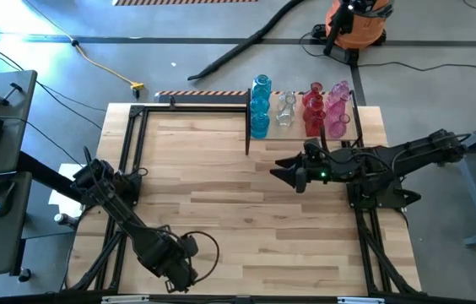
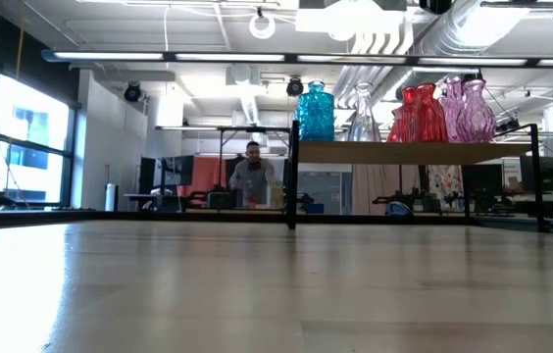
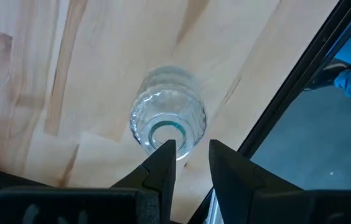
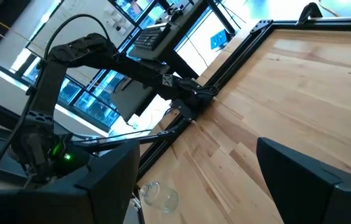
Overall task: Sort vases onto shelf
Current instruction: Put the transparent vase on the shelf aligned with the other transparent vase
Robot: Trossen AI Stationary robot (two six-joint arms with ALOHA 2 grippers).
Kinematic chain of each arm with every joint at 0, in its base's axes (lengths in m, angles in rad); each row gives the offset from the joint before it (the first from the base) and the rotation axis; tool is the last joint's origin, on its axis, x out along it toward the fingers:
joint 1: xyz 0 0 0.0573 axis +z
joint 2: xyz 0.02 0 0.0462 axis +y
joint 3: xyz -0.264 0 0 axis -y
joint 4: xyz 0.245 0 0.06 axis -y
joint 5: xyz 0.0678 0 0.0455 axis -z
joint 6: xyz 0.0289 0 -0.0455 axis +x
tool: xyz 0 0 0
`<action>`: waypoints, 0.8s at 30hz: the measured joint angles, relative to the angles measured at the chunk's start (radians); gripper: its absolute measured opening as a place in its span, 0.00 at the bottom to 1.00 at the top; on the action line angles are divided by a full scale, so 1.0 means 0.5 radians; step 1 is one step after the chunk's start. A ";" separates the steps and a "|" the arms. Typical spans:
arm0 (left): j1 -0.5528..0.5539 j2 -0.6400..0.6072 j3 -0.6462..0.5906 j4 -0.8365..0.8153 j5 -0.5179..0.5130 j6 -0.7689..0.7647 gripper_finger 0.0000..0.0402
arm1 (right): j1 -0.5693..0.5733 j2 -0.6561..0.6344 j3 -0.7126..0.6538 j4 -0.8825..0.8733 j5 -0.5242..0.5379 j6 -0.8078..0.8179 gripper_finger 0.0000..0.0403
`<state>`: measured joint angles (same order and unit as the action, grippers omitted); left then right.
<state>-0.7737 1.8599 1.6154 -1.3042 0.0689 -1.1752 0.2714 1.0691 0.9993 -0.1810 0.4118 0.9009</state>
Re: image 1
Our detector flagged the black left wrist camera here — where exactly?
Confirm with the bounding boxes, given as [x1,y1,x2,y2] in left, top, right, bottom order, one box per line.
[180,235,200,258]

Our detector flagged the red cone vase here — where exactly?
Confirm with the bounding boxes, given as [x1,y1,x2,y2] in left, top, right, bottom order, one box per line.
[303,81,324,102]

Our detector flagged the blue round vase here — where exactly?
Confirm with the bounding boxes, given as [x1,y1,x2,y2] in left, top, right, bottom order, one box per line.
[249,96,271,116]

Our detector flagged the blue square bottle vase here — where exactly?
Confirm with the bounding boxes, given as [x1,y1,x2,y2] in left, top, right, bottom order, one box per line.
[251,74,273,100]

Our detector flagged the white sheet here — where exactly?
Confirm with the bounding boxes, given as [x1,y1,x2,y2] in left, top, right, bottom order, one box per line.
[47,163,85,217]

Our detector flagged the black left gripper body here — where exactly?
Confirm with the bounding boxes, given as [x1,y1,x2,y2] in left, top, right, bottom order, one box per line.
[136,230,200,293]

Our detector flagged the black aluminium table frame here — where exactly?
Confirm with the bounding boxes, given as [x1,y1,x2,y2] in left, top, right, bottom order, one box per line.
[64,103,423,304]

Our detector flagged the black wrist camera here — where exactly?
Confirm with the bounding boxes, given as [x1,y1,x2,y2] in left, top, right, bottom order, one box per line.
[295,167,309,194]
[180,235,200,258]

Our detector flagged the clear hexagonal vase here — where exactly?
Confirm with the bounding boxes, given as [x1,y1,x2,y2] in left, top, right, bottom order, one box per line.
[276,103,296,127]

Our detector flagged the black vacuum hose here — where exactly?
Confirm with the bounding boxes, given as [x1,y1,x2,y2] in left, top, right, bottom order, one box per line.
[187,0,306,81]

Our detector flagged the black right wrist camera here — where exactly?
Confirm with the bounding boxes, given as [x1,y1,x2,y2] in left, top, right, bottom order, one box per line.
[295,167,309,194]

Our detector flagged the purple ribbed bottle vase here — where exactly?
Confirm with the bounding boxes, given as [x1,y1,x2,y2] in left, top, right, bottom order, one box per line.
[326,80,351,105]

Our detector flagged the black mat hazard stripe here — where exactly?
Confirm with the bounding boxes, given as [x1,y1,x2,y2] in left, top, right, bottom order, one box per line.
[154,90,332,105]

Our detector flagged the yellow extension cable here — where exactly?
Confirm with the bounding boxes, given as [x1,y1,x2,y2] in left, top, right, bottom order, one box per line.
[24,0,146,92]

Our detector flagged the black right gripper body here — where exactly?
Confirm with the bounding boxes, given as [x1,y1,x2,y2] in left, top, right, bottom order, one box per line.
[303,138,344,187]

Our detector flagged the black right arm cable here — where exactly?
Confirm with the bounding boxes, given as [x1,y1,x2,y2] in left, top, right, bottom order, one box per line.
[319,125,395,187]

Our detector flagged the orange shop vacuum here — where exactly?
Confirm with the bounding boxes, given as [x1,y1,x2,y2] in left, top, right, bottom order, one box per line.
[325,0,394,52]

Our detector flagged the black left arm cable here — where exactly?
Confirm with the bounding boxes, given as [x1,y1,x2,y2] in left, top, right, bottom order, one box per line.
[181,231,221,285]

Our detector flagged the white bracket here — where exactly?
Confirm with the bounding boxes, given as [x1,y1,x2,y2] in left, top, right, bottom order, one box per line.
[338,296,385,304]
[101,295,150,304]

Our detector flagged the black computer mouse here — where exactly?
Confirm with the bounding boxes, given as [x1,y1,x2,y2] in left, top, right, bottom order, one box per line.
[0,180,17,219]

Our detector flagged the dark red faceted vase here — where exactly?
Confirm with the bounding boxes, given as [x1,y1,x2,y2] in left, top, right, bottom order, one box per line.
[304,110,327,138]

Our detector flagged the blue diamond-pattern vase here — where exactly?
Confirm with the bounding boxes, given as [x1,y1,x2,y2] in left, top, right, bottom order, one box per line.
[249,111,271,140]

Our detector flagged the black floor cable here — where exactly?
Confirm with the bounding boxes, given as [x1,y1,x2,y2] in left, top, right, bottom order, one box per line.
[360,62,476,72]

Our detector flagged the small bottle white cap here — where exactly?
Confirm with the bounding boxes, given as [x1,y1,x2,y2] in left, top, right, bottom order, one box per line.
[53,213,80,228]

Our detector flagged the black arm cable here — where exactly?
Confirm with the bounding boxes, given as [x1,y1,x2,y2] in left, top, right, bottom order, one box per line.
[181,231,221,285]
[319,125,395,187]

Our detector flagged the pink bulb vase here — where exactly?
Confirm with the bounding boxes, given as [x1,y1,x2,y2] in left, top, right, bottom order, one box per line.
[328,112,352,139]

